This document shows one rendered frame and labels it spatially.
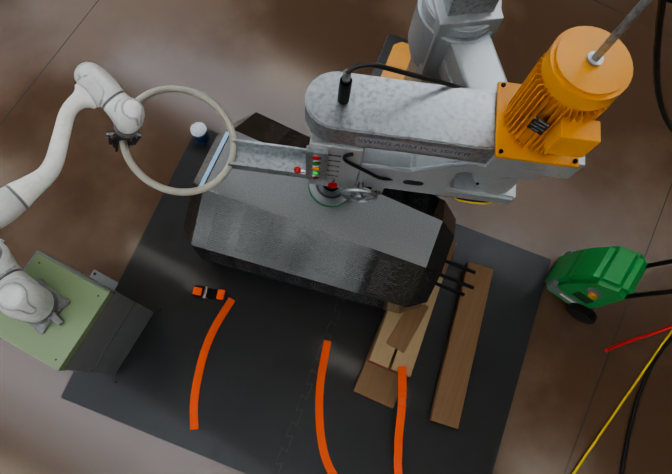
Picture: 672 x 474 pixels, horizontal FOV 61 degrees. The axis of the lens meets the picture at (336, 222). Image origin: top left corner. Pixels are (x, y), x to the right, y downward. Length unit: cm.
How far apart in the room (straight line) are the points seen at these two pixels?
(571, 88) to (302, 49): 265
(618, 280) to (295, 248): 168
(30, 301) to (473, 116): 184
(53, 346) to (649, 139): 378
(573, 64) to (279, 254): 167
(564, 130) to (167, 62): 293
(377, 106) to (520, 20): 266
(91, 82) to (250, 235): 105
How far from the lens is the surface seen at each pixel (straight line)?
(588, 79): 172
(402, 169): 223
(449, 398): 344
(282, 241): 278
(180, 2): 437
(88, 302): 276
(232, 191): 278
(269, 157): 256
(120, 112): 218
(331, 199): 269
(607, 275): 334
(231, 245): 289
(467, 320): 350
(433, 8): 242
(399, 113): 197
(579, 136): 180
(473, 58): 241
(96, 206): 381
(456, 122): 200
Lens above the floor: 342
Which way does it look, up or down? 73 degrees down
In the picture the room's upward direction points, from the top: 11 degrees clockwise
